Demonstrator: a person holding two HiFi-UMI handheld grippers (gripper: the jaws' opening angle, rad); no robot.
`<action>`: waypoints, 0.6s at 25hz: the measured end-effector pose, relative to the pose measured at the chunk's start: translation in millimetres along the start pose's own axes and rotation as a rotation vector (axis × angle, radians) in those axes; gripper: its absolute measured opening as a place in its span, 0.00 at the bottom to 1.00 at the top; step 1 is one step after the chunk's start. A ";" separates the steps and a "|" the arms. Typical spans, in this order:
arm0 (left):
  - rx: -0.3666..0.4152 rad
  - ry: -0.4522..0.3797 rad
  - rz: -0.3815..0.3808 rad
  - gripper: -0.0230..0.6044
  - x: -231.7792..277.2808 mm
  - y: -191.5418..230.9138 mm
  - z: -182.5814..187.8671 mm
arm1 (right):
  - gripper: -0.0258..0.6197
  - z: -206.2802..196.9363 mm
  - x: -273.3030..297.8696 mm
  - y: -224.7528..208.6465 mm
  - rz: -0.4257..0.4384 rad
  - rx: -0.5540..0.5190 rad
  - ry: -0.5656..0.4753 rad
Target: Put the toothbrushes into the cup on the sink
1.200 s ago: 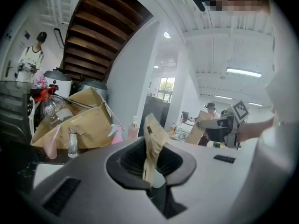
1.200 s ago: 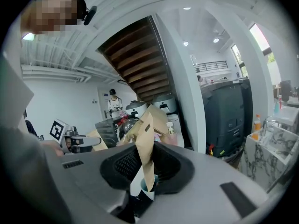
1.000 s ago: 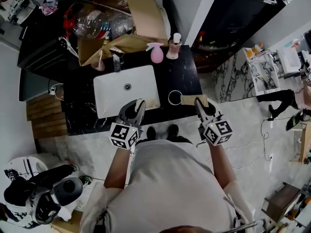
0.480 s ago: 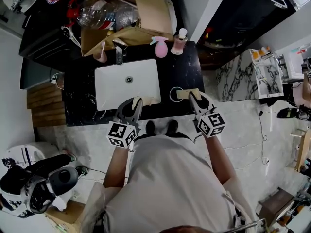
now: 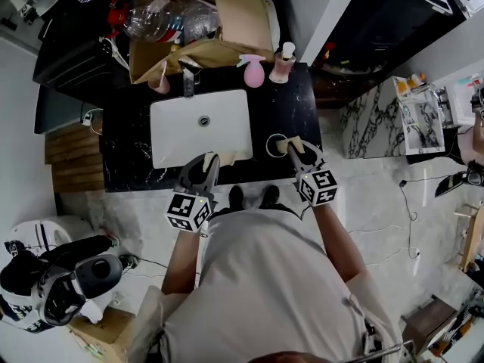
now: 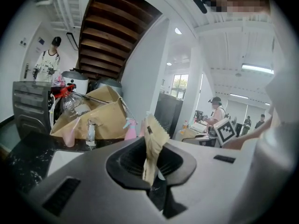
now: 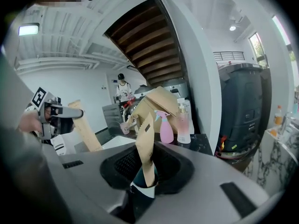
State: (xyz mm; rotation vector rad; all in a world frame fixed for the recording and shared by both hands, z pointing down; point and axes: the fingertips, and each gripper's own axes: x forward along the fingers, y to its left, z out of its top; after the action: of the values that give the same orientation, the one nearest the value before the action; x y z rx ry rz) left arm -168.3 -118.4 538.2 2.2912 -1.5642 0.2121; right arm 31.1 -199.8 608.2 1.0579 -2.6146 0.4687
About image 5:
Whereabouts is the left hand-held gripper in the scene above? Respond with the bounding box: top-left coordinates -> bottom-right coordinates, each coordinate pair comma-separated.
164,150 -> 238,234

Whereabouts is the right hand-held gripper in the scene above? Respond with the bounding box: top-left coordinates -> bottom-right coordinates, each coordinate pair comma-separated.
275,136 -> 340,207

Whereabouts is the white cup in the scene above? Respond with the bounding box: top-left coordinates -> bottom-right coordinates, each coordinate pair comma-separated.
265,132 -> 293,159

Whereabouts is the person's right forearm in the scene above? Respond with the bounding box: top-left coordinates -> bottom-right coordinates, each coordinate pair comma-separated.
309,201 -> 368,282

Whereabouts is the person's left forearm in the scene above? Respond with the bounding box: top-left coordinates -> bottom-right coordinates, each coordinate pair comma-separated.
161,228 -> 206,295

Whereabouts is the person's black shoe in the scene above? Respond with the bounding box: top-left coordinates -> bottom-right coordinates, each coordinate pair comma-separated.
228,184 -> 245,211
262,184 -> 281,209

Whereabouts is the white sink basin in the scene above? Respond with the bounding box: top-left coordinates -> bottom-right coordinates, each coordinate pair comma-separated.
149,88 -> 254,170

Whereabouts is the pink pump lotion bottle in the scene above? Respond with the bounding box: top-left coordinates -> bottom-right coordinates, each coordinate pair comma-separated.
268,41 -> 297,84

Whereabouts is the pink spray bottle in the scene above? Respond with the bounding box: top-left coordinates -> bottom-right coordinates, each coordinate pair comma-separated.
236,53 -> 267,88

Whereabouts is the chrome faucet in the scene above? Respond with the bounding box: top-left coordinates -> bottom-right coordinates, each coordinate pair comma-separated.
178,59 -> 202,100

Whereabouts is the marble pattern cabinet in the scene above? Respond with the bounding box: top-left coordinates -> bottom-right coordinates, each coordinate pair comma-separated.
339,75 -> 448,161

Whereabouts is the black marble vanity counter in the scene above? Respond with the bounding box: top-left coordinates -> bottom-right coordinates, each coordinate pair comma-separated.
101,61 -> 324,194

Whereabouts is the pink tumbler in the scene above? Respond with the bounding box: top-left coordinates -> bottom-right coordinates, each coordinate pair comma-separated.
147,74 -> 171,94

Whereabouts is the white power plug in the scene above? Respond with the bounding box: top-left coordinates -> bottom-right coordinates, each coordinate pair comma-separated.
80,107 -> 104,126

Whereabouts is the person's white shirt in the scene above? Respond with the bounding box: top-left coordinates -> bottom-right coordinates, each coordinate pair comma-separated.
126,205 -> 404,363

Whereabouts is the large open cardboard box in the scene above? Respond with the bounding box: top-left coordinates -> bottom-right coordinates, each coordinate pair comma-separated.
129,0 -> 275,85

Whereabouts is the wooden step stool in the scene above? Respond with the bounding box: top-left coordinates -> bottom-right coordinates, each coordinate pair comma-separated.
44,122 -> 107,195

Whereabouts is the black refrigerator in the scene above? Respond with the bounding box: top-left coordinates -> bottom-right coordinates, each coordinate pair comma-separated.
312,0 -> 467,78

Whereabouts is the large clear plastic bottle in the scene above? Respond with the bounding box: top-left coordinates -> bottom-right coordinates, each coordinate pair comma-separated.
121,0 -> 221,45

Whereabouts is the dark gray panel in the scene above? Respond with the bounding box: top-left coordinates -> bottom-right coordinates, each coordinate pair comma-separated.
33,85 -> 106,135

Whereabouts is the black drawer cabinet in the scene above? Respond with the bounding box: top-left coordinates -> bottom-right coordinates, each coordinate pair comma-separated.
33,0 -> 132,98

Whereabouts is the light wooden furniture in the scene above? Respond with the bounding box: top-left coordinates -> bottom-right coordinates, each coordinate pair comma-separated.
452,201 -> 484,275

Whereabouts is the brown cardboard box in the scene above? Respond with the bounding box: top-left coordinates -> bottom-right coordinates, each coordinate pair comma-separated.
67,306 -> 136,363

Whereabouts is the brown stool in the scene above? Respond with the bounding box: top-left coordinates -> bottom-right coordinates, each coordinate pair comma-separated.
399,294 -> 459,352

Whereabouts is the white floor cable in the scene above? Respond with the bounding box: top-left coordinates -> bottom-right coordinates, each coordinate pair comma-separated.
347,223 -> 411,268

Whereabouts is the black floor cable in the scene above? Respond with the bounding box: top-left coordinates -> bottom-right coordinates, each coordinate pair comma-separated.
399,178 -> 421,259

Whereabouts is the red plastic handle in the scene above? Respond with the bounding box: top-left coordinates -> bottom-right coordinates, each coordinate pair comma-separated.
107,0 -> 132,40

